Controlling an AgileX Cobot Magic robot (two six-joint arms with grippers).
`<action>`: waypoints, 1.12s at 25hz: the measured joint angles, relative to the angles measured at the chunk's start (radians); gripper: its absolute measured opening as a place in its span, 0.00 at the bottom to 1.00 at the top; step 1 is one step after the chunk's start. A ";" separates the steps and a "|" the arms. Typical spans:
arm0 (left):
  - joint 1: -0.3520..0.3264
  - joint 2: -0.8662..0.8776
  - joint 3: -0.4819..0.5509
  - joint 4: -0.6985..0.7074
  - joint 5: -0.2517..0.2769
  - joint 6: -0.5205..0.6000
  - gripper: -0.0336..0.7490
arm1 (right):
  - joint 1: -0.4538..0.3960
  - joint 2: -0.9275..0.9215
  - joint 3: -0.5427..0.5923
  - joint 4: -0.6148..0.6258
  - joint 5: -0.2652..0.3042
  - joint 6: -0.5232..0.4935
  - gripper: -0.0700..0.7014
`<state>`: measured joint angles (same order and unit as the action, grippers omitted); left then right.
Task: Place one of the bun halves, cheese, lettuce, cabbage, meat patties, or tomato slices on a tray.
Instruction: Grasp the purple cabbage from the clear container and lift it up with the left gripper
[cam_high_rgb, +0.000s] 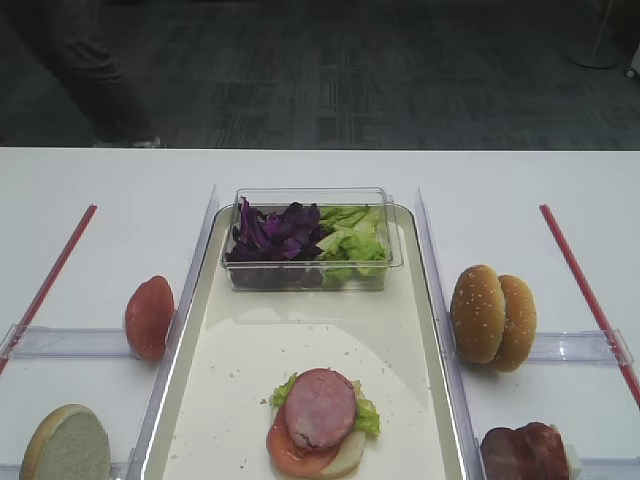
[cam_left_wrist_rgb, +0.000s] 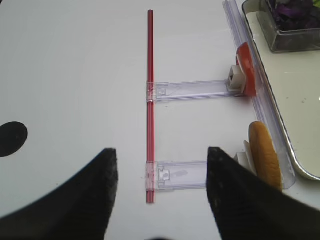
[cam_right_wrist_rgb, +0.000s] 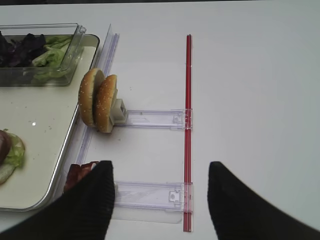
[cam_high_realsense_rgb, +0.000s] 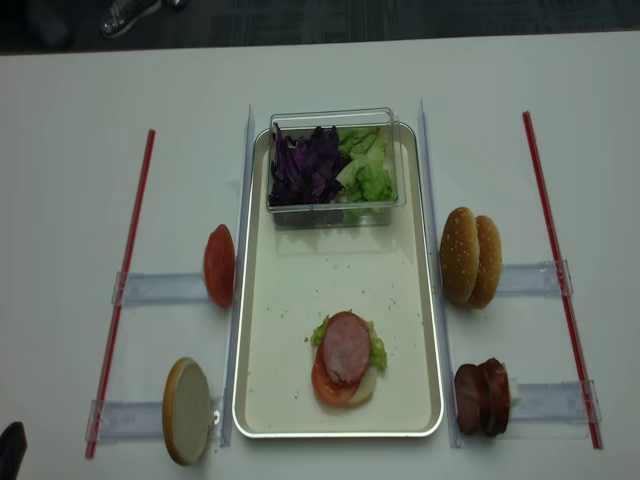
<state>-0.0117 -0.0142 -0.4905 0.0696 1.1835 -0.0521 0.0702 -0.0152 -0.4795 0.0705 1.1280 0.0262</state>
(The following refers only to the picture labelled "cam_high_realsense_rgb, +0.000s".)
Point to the green lettuce pile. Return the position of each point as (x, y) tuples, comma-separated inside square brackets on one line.
[(365, 177)]

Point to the upright tomato slice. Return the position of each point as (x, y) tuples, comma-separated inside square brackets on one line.
[(219, 266)]

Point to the lettuce leaf on stack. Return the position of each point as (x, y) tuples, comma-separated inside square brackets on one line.
[(378, 357)]

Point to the tomato slice on stack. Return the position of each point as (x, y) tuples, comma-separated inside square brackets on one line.
[(341, 396)]

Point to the dark meat slice front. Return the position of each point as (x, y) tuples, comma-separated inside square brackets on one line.
[(472, 398)]

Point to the dark meat slice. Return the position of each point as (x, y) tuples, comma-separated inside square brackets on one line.
[(499, 397), (472, 398)]

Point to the dark meat slice rear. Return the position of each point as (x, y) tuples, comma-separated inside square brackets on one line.
[(499, 397)]

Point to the white cheese piece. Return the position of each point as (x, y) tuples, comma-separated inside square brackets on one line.
[(513, 391)]

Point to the white rectangular serving tray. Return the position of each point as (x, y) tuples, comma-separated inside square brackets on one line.
[(293, 279)]

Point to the shredded purple cabbage pile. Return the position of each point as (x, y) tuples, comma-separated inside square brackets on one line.
[(304, 170)]

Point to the clear plastic salad container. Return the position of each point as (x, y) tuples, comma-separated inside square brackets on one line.
[(339, 214)]

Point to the pink ham slice on stack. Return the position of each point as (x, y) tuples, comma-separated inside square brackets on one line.
[(345, 350)]

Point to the sesame bun front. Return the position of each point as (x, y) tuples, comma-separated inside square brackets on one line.
[(459, 255)]

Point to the sesame bun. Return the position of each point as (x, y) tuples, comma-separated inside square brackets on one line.
[(490, 263), (459, 255)]

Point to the bottom bun on tray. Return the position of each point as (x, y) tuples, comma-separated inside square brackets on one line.
[(348, 355)]

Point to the sesame bun rear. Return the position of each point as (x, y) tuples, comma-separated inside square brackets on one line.
[(490, 263)]

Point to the clear holder upper left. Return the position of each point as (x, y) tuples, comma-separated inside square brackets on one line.
[(137, 289)]

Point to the clear holder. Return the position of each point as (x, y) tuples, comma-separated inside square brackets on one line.
[(542, 279), (552, 402), (137, 289), (113, 421)]

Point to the upright bun half white face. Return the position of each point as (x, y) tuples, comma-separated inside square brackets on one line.
[(186, 410)]

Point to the clear holder upper right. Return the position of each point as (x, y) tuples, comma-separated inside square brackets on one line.
[(542, 279)]

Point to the clear holder lower left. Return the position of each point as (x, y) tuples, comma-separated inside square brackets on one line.
[(113, 421)]

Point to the clear holder lower right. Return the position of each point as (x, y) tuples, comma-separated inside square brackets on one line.
[(552, 402)]

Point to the silver sneaker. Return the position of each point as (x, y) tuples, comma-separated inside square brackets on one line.
[(121, 15)]

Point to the black object at corner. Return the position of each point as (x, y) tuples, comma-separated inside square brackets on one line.
[(13, 446)]

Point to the left red rail strip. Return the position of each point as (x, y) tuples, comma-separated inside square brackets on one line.
[(125, 266)]

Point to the red rail strip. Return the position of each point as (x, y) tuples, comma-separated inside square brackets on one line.
[(125, 266), (589, 398)]

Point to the right red rail strip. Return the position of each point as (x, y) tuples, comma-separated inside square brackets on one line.
[(589, 398)]

